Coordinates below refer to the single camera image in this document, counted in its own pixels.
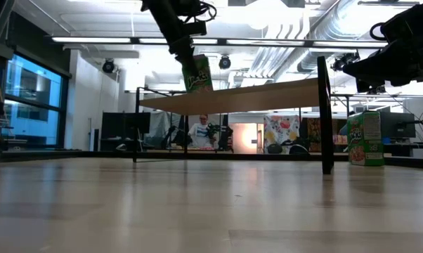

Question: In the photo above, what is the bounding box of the black monitor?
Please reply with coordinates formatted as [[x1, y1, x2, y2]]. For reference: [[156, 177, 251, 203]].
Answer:
[[379, 111, 417, 139], [101, 111, 152, 141]]

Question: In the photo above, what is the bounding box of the black table frame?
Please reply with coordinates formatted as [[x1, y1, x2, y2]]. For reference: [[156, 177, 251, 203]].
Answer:
[[0, 150, 423, 170]]

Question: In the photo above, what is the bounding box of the floral patterned cloth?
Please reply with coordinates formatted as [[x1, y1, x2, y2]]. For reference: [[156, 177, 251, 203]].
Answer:
[[263, 115, 301, 155]]

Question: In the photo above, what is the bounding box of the brown patterned cloth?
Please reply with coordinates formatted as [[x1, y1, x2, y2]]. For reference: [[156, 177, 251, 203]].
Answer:
[[306, 117, 349, 153]]

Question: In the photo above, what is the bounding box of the green Apple Jacks cereal box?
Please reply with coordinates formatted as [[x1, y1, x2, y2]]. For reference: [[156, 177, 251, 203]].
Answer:
[[181, 54, 214, 94], [346, 110, 386, 167]]

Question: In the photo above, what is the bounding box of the person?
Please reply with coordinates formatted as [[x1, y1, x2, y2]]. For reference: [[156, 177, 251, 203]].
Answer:
[[188, 114, 214, 148]]

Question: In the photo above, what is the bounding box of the large window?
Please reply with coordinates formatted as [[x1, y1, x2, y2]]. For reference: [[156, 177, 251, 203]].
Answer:
[[0, 54, 63, 148]]

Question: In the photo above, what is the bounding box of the long ceiling light bar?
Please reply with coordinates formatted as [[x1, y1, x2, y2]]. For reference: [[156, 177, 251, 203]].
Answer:
[[51, 34, 389, 49]]

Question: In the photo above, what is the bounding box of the silver ventilation duct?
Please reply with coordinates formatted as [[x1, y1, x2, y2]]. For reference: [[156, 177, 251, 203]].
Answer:
[[295, 0, 377, 73]]

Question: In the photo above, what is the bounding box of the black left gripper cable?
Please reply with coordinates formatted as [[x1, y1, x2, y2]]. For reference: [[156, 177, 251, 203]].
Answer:
[[178, 0, 218, 24]]

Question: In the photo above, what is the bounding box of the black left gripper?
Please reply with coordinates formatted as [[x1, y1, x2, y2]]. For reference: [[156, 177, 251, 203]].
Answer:
[[161, 20, 208, 77]]

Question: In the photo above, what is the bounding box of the orange lit board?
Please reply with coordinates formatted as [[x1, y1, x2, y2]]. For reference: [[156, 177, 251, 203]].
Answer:
[[231, 122, 259, 155]]

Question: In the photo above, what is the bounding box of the wooden shelf with black legs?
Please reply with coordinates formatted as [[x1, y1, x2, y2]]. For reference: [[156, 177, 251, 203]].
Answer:
[[132, 56, 335, 175]]

